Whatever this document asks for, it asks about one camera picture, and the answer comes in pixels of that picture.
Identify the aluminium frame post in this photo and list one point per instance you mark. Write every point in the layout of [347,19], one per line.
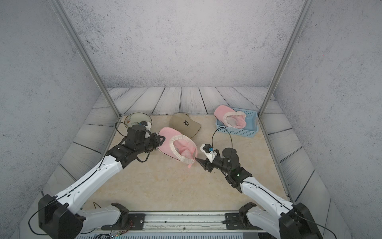
[303,16]
[71,32]

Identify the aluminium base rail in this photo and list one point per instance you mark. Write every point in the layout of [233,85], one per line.
[186,221]

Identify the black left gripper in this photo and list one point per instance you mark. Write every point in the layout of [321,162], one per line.
[157,143]

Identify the pink baseball cap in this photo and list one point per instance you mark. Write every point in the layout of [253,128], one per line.
[178,146]
[230,118]

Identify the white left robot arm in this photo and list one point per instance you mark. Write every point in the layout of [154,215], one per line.
[89,185]

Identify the beige baseball cap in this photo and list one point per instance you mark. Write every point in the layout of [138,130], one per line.
[184,124]

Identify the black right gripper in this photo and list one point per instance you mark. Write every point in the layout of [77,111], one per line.
[205,165]

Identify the pale green ceramic plate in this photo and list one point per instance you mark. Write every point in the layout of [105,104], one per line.
[136,118]

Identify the right aluminium frame post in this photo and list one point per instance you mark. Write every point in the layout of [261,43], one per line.
[303,16]

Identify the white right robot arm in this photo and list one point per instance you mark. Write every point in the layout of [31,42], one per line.
[262,194]

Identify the light blue plastic basket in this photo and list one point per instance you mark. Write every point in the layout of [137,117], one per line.
[250,130]

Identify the left aluminium frame post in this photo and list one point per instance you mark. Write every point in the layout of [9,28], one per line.
[71,32]

